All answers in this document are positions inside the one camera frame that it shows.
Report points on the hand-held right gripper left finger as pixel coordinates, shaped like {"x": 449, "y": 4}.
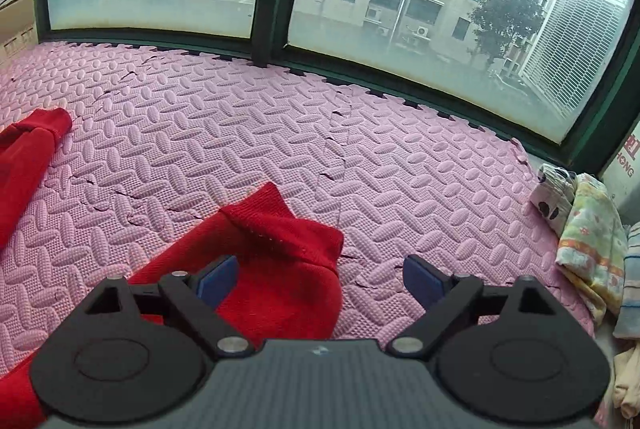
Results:
{"x": 218, "y": 283}

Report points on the red knit sweater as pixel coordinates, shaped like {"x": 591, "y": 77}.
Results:
{"x": 280, "y": 269}

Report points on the blue striped folded cloth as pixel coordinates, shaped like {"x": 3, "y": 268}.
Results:
{"x": 631, "y": 279}

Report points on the cow print folded cloth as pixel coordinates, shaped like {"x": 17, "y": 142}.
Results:
{"x": 550, "y": 199}

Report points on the white carton with red print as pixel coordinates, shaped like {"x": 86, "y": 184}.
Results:
{"x": 625, "y": 159}

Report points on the cream folded cloth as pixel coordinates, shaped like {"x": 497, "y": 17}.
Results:
{"x": 629, "y": 379}

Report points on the brown cardboard box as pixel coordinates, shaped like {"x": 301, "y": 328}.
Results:
{"x": 17, "y": 26}

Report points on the pink foam floor mat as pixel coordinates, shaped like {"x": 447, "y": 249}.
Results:
{"x": 260, "y": 129}

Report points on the floral pastel folded cloth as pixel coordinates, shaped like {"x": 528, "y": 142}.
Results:
{"x": 592, "y": 239}

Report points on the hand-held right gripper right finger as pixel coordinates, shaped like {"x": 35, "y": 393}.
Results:
{"x": 423, "y": 281}

